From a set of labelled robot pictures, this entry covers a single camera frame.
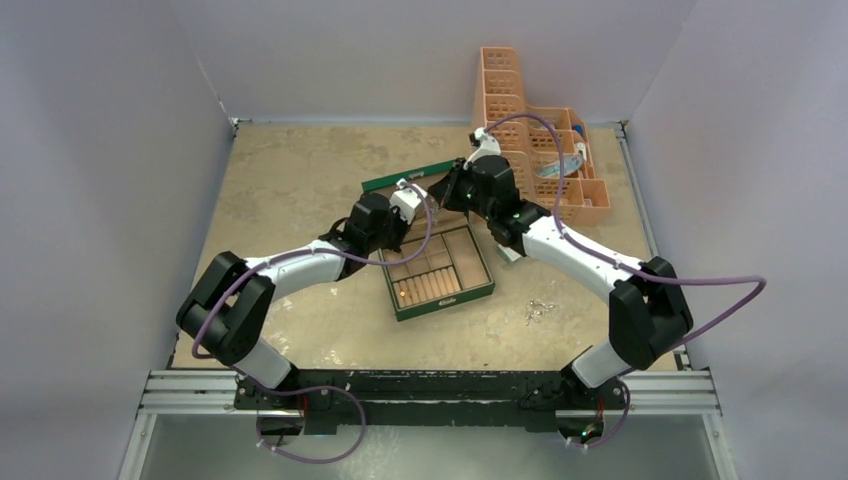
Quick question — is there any green jewelry box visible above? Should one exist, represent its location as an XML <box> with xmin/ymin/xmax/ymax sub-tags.
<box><xmin>360</xmin><ymin>158</ymin><xmax>497</xmax><ymax>323</ymax></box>

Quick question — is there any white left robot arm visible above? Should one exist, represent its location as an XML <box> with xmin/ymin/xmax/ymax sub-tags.
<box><xmin>176</xmin><ymin>184</ymin><xmax>438</xmax><ymax>409</ymax></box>

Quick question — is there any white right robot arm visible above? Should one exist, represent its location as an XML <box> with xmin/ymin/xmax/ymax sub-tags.
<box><xmin>427</xmin><ymin>155</ymin><xmax>693</xmax><ymax>407</ymax></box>

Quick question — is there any orange plastic organizer rack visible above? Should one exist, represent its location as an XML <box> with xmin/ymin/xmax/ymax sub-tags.
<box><xmin>472</xmin><ymin>47</ymin><xmax>611</xmax><ymax>227</ymax></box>

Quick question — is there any small white green box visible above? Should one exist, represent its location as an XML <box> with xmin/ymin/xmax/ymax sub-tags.
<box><xmin>496</xmin><ymin>245</ymin><xmax>522</xmax><ymax>264</ymax></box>

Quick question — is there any clear tape roll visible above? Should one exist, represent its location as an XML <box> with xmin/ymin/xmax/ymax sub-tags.
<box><xmin>534</xmin><ymin>154</ymin><xmax>584</xmax><ymax>179</ymax></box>

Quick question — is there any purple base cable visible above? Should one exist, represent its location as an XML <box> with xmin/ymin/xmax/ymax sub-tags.
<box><xmin>255</xmin><ymin>388</ymin><xmax>368</xmax><ymax>466</ymax></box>

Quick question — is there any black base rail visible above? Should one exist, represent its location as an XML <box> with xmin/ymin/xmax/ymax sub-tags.
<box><xmin>235</xmin><ymin>365</ymin><xmax>628</xmax><ymax>437</ymax></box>

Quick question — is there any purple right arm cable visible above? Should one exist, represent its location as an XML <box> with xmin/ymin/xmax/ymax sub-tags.
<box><xmin>483</xmin><ymin>113</ymin><xmax>768</xmax><ymax>362</ymax></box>

